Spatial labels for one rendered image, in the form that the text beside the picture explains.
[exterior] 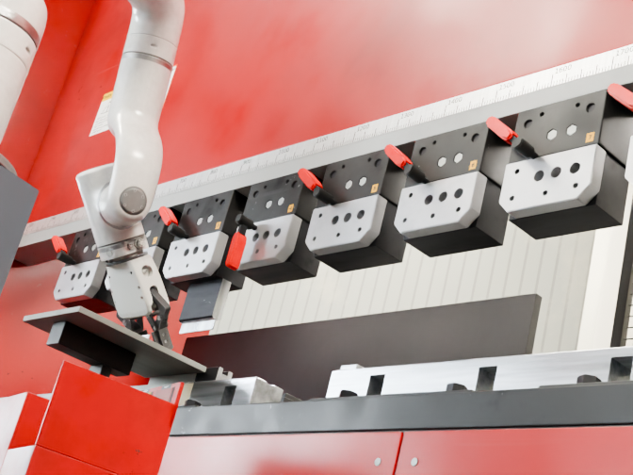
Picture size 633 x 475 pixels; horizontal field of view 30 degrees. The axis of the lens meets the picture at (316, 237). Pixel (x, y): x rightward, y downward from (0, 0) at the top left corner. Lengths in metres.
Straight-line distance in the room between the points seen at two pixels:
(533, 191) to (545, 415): 0.41
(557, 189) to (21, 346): 1.65
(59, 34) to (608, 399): 2.14
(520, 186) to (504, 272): 3.20
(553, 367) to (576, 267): 3.21
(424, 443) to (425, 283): 3.60
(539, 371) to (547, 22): 0.55
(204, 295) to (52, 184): 0.80
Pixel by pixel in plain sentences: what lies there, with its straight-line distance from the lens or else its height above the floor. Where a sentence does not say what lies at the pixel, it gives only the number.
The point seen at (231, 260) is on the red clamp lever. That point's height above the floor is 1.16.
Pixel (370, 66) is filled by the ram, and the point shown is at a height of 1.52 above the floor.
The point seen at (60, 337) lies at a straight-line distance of 1.95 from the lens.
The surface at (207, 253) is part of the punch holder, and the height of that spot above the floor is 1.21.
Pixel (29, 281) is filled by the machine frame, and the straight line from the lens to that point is 2.93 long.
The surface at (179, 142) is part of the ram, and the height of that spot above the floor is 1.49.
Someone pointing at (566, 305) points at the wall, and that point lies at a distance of 4.63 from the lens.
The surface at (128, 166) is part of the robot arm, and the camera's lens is 1.95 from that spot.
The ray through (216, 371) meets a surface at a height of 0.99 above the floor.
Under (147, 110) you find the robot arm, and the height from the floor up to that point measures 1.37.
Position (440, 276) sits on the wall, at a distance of 4.96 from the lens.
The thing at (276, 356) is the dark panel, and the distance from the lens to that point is 2.77.
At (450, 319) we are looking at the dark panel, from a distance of 2.41.
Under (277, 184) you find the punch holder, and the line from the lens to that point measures 2.05.
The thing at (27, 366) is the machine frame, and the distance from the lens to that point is 2.91.
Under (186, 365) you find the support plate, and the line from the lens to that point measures 2.01.
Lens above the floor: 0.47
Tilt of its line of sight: 23 degrees up
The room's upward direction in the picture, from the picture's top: 15 degrees clockwise
